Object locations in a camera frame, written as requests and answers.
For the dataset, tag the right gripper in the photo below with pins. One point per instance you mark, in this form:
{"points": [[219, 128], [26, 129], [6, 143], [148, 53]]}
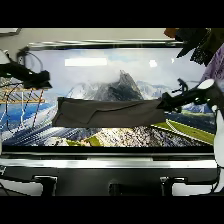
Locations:
{"points": [[170, 101]]}

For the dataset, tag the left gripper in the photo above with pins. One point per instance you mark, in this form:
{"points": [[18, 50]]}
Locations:
{"points": [[39, 80]]}

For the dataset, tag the dark grey T-shirt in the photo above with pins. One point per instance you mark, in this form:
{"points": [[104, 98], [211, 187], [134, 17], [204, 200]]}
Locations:
{"points": [[106, 113]]}

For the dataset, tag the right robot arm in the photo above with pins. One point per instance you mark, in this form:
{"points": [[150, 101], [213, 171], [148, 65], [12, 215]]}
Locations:
{"points": [[205, 84]]}

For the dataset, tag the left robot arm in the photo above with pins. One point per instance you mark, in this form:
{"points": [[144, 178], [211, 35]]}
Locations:
{"points": [[13, 69]]}

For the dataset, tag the purple garment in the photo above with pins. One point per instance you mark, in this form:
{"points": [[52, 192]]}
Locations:
{"points": [[215, 66]]}

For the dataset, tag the brown garment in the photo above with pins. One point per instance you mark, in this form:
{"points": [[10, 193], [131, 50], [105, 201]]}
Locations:
{"points": [[169, 32]]}

